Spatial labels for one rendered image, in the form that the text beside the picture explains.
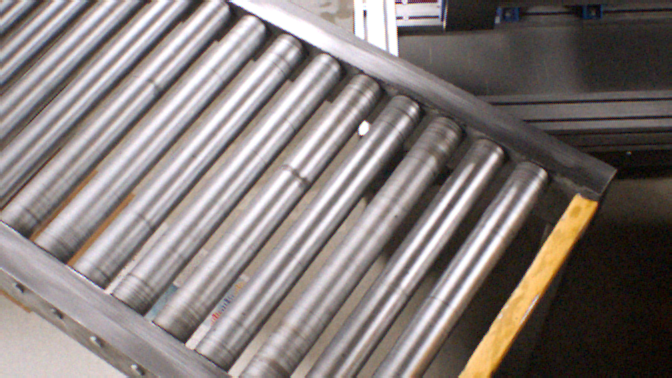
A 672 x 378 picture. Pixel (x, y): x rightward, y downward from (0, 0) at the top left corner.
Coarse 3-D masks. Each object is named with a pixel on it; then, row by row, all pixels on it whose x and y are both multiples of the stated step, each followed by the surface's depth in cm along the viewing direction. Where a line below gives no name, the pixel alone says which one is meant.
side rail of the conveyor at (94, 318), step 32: (0, 224) 125; (0, 256) 123; (32, 256) 123; (32, 288) 120; (64, 288) 120; (96, 288) 120; (64, 320) 123; (96, 320) 118; (128, 320) 118; (96, 352) 127; (128, 352) 116; (160, 352) 116; (192, 352) 116
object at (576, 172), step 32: (224, 0) 144; (256, 0) 143; (288, 0) 143; (224, 32) 151; (288, 32) 140; (320, 32) 140; (352, 64) 137; (384, 64) 137; (384, 96) 138; (416, 96) 134; (448, 96) 134; (416, 128) 139; (480, 128) 131; (512, 128) 131; (512, 160) 131; (544, 160) 128; (576, 160) 128; (576, 192) 128
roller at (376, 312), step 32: (480, 160) 129; (448, 192) 127; (480, 192) 128; (416, 224) 125; (448, 224) 124; (416, 256) 122; (384, 288) 120; (416, 288) 122; (352, 320) 118; (384, 320) 118; (352, 352) 116
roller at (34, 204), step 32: (192, 32) 141; (160, 64) 138; (192, 64) 142; (128, 96) 135; (160, 96) 138; (96, 128) 132; (128, 128) 135; (64, 160) 130; (96, 160) 132; (32, 192) 127; (64, 192) 129; (32, 224) 127
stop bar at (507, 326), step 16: (576, 208) 122; (592, 208) 122; (560, 224) 121; (576, 224) 121; (560, 240) 120; (576, 240) 121; (544, 256) 119; (560, 256) 119; (528, 272) 118; (544, 272) 118; (528, 288) 117; (544, 288) 117; (512, 304) 116; (528, 304) 116; (496, 320) 115; (512, 320) 115; (496, 336) 114; (512, 336) 114; (480, 352) 113; (496, 352) 113; (464, 368) 112; (480, 368) 112; (496, 368) 113
